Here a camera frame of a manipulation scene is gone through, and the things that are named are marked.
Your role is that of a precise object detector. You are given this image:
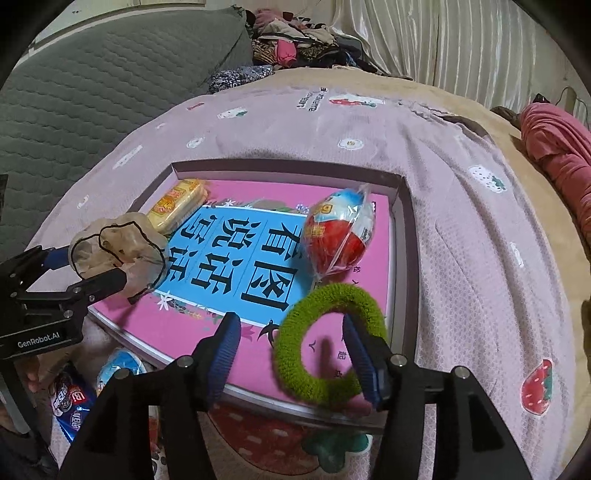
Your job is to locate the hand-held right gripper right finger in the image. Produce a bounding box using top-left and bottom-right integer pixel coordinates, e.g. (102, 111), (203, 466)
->
(342, 316), (534, 480)

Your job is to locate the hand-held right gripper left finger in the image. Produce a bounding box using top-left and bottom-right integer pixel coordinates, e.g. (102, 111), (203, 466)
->
(58, 311), (243, 480)

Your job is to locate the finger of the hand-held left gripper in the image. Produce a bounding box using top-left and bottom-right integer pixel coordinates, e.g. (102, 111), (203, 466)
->
(67, 269), (139, 304)
(0, 247), (73, 296)

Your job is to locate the beige black-trim scrunchie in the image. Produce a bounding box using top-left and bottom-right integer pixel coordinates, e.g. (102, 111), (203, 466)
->
(68, 211), (169, 298)

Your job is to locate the green fuzzy scrunchie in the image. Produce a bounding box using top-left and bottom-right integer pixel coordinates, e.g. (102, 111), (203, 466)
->
(271, 282), (387, 407)

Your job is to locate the blue pink-print cookie packet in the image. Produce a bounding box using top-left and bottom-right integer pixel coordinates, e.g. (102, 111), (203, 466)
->
(48, 364), (100, 444)

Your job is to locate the red blue toy egg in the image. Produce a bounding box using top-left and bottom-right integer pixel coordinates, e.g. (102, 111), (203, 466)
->
(300, 184), (377, 280)
(95, 348), (148, 388)

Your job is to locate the yellow cake packet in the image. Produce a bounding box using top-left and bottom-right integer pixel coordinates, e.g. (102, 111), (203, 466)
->
(147, 179), (208, 234)

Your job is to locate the dark grey shallow box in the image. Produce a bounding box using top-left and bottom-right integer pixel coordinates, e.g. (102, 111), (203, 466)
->
(87, 160), (414, 428)

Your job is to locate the person's left hand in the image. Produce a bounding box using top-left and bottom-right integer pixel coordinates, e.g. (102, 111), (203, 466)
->
(21, 359), (52, 393)

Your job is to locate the pink book blue label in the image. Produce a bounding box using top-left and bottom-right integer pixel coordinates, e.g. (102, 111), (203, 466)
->
(95, 178), (393, 411)

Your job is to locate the pink printed bedsheet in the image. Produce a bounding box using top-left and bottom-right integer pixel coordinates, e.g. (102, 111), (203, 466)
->
(28, 85), (583, 480)

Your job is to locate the grey quilted headboard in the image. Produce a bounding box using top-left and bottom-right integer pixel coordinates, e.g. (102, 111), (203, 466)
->
(0, 6), (252, 259)

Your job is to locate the blue patterned cloth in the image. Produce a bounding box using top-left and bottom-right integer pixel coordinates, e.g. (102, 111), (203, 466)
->
(208, 65), (274, 93)

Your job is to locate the dark cloth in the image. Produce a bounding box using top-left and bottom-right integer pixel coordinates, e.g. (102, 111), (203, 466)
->
(490, 105), (522, 127)

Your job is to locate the pink quilt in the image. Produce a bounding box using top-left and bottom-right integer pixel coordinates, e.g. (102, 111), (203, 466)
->
(519, 102), (591, 241)

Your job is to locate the pile of clothes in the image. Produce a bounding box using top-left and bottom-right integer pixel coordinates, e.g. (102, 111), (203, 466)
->
(247, 8), (393, 75)

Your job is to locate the white curtain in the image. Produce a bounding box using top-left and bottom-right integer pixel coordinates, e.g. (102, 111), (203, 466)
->
(332, 0), (578, 109)

